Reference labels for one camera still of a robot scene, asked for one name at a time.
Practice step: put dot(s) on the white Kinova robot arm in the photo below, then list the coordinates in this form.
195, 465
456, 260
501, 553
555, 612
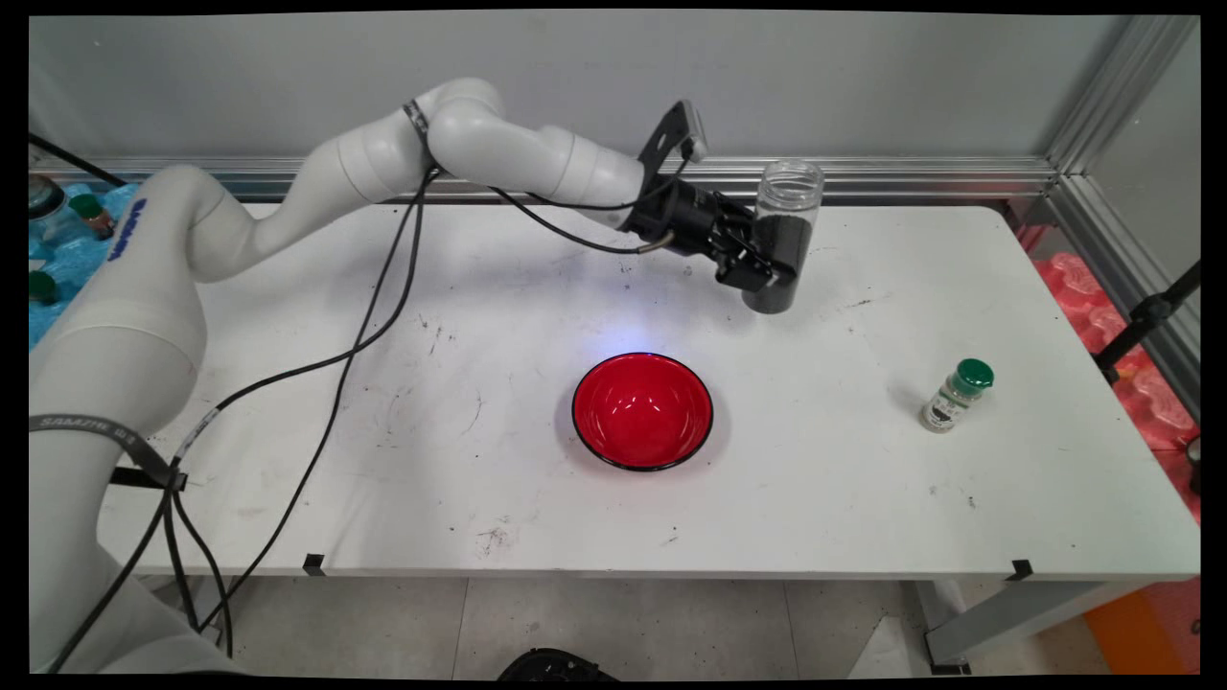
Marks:
259, 230

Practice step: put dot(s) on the clear glass jar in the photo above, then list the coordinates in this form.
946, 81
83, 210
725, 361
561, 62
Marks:
46, 206

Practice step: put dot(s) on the red plastic wrapped packs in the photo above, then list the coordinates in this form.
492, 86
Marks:
1064, 278

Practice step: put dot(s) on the green round cap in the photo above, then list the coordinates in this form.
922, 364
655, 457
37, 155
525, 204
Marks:
42, 287

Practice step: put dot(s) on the black floor object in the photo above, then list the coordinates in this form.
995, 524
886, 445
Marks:
556, 666

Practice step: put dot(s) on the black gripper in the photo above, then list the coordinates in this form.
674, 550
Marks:
681, 218

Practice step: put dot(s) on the blue cloth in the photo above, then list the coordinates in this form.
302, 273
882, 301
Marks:
57, 264

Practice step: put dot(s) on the black stand bar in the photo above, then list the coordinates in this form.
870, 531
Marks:
1150, 311

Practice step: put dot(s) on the small bottle green cap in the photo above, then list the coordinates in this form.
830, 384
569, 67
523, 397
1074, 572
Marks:
91, 211

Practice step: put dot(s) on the clear jar black seeds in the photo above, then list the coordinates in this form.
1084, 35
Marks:
791, 192

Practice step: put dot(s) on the spice jar green lid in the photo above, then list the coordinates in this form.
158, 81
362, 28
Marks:
954, 398

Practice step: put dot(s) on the short aluminium frame rail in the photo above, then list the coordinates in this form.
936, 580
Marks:
1102, 244

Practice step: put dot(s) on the dark round edge object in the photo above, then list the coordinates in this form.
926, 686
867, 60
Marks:
1194, 465

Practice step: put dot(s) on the red bowl black rim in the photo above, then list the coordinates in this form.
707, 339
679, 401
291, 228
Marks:
642, 412

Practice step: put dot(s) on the black tape piece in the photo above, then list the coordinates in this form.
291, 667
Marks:
1020, 570
313, 564

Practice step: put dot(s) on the grey table leg frame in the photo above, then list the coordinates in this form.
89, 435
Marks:
1016, 613

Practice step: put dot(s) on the orange floor object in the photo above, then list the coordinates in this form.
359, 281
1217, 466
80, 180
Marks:
1141, 632

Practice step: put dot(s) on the long aluminium frame rail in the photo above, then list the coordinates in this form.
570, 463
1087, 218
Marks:
911, 177

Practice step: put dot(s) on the aluminium corner post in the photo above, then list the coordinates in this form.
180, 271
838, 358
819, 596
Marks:
1117, 96

